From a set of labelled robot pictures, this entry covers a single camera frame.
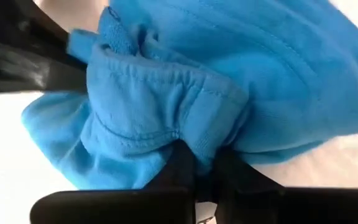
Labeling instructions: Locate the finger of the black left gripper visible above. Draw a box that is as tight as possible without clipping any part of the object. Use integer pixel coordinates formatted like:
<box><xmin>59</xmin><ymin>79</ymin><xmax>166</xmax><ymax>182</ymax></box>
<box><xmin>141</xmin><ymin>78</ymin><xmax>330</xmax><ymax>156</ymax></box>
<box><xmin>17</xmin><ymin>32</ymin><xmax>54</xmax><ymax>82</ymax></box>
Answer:
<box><xmin>0</xmin><ymin>0</ymin><xmax>88</xmax><ymax>71</ymax></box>
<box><xmin>0</xmin><ymin>32</ymin><xmax>88</xmax><ymax>95</ymax></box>

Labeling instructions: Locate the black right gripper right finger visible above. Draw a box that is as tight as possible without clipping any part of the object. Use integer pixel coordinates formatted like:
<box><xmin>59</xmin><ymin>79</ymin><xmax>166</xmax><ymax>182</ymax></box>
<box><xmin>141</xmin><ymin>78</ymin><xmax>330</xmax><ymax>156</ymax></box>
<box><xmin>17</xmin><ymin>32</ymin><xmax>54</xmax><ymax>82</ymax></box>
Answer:
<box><xmin>213</xmin><ymin>148</ymin><xmax>358</xmax><ymax>224</ymax></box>

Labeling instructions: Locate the blue garment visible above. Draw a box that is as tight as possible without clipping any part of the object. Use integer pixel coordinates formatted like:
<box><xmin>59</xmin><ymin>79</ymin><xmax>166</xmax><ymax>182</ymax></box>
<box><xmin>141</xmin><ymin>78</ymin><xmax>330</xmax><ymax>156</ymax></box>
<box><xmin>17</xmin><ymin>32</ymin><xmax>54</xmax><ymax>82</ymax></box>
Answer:
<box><xmin>21</xmin><ymin>0</ymin><xmax>358</xmax><ymax>191</ymax></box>

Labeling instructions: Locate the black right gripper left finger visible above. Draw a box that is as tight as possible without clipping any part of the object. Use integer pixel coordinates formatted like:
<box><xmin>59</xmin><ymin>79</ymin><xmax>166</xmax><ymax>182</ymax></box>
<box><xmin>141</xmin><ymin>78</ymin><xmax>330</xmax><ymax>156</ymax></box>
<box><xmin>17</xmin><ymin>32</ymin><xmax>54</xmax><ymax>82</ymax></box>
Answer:
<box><xmin>29</xmin><ymin>139</ymin><xmax>197</xmax><ymax>224</ymax></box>

